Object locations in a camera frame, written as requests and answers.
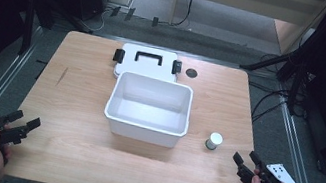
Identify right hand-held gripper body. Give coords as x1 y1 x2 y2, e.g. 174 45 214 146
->
235 156 308 183

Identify small white bottle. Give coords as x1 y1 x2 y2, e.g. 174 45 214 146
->
204 130 226 153

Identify white plastic storage box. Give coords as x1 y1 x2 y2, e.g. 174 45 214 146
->
99 68 197 151

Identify round dark table grommet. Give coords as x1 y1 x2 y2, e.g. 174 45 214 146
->
184 67 199 80

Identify black stand leg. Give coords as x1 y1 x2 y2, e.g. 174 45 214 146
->
233 34 316 118
16 0 98 68

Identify light wooden bench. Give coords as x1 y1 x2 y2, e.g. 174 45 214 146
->
166 0 326 63

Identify black floor cables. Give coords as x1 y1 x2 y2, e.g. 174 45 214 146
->
241 79 292 129

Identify white floor cable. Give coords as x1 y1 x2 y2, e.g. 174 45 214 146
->
75 1 114 37

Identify white lid with black handle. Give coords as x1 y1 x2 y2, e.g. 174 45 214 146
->
109 41 186 90

